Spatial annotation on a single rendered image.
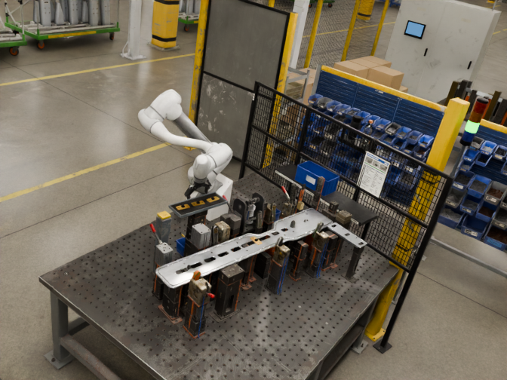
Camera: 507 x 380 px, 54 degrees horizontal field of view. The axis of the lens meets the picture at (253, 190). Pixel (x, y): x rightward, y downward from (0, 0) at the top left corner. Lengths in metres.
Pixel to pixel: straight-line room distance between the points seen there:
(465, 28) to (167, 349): 7.98
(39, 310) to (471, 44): 7.95
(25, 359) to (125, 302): 0.97
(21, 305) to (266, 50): 3.42
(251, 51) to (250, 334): 3.48
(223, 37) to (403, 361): 3.84
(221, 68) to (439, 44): 4.91
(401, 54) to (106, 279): 7.83
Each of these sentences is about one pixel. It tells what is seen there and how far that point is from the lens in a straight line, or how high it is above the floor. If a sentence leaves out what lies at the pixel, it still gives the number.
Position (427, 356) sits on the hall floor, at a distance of 4.38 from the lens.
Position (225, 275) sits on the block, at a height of 1.03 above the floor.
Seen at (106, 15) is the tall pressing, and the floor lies 0.50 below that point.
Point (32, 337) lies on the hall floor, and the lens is 3.94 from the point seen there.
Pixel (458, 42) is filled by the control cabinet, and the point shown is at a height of 1.41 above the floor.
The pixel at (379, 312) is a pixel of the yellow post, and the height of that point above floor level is 0.25.
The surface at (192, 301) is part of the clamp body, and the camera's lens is 2.81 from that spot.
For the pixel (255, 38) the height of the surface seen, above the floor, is 1.63.
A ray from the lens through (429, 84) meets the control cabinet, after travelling 9.90.
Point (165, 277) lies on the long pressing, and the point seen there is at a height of 1.00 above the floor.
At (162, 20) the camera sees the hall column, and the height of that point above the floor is 0.58.
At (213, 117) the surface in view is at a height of 0.54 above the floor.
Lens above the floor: 2.82
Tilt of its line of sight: 29 degrees down
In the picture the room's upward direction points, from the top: 11 degrees clockwise
